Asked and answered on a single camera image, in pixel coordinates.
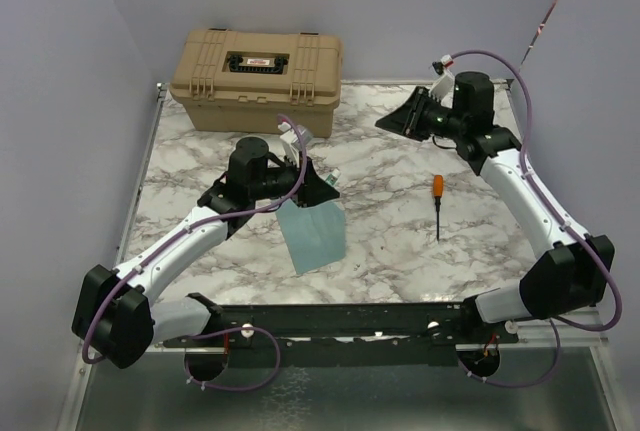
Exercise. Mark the tan plastic toolbox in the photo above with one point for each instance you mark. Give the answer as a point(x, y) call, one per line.
point(230, 81)

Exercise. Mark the green white glue stick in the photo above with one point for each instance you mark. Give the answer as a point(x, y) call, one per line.
point(333, 177)

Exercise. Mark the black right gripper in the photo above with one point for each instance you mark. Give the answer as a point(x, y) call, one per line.
point(407, 120)

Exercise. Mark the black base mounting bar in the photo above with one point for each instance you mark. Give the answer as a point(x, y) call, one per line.
point(343, 335)

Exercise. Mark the orange handled screwdriver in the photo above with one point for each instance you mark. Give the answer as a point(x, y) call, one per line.
point(437, 192)

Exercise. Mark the teal envelope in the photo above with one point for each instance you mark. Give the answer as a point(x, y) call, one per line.
point(315, 237)

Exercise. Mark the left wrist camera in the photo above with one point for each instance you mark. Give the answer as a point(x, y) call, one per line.
point(290, 142)

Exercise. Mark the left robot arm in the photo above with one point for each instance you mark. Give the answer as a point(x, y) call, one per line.
point(118, 315)

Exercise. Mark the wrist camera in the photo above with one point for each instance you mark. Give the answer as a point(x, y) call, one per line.
point(290, 142)
point(445, 79)

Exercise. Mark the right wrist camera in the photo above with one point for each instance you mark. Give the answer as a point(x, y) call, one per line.
point(445, 79)

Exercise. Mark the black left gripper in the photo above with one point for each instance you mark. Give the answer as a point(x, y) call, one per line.
point(314, 189)

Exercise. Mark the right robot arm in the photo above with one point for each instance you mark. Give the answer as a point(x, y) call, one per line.
point(571, 263)

